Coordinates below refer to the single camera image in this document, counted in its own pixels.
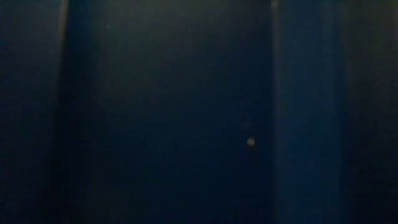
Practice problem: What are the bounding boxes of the large blue plastic bin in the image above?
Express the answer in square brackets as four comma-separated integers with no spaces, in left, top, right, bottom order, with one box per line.
[0,0,398,224]

